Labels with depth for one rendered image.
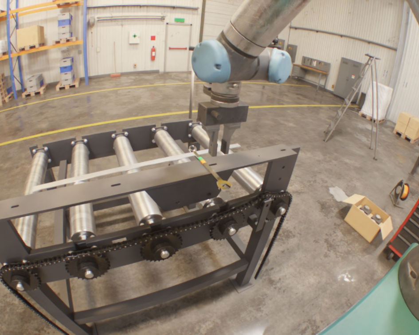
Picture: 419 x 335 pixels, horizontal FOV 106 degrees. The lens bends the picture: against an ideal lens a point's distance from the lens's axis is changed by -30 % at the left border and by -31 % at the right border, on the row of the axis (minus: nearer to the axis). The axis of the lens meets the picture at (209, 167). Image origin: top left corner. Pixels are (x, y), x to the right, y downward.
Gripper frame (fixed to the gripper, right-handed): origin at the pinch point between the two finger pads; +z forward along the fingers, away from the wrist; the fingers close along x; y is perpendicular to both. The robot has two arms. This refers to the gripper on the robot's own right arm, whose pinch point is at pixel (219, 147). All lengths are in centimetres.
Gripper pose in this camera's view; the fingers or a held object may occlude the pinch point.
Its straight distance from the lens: 64.9
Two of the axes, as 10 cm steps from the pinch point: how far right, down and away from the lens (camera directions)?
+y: 4.6, 5.1, -7.2
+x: 8.8, -1.9, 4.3
